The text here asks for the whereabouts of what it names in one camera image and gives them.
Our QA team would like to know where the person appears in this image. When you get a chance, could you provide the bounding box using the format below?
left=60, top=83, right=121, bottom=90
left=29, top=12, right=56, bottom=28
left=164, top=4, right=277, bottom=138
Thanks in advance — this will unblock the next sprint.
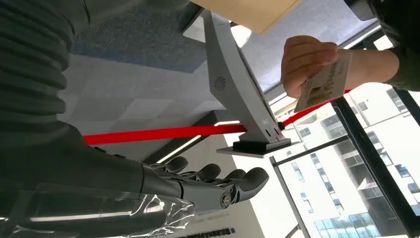
left=367, top=0, right=420, bottom=92

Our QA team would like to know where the grey kiosk display stand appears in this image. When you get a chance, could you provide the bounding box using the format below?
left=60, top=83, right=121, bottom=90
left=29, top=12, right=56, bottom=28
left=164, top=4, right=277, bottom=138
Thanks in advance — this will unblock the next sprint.
left=182, top=9, right=293, bottom=159

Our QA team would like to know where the dark grey carpet mat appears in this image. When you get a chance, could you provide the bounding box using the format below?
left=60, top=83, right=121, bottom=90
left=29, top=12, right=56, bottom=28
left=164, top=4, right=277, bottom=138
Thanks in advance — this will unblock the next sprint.
left=70, top=0, right=378, bottom=93

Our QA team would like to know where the black window frame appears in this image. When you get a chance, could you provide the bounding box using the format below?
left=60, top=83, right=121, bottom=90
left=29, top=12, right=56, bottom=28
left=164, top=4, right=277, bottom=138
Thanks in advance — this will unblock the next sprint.
left=269, top=87, right=420, bottom=238

